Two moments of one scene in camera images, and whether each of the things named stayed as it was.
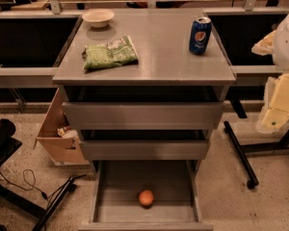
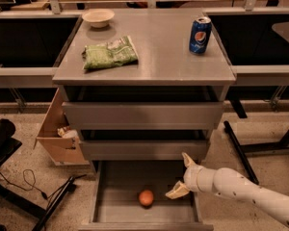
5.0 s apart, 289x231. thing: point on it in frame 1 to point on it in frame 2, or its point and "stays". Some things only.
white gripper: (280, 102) to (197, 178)
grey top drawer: (144, 115) stays
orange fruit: (145, 197) stays
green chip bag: (113, 54) stays
